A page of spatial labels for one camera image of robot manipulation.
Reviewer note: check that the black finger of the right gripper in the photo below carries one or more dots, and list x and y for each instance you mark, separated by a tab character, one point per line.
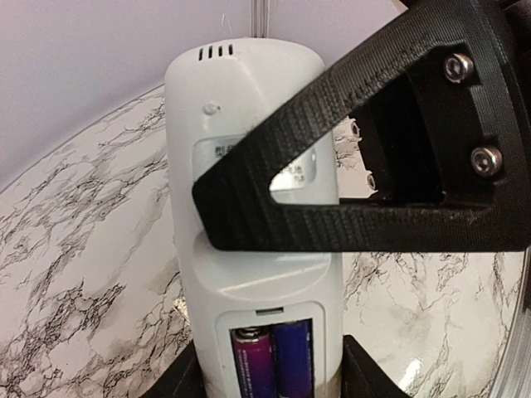
296	182
396	149

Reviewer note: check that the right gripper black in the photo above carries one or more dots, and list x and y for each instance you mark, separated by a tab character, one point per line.
463	124

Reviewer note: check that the front aluminium rail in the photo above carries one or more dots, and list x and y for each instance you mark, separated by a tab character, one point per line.
513	376

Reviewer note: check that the right aluminium frame post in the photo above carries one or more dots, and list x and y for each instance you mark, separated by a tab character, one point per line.
260	18

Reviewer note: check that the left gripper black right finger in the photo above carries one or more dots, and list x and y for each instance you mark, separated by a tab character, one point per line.
362	377

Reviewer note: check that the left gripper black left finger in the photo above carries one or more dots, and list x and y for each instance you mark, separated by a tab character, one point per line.
183	378

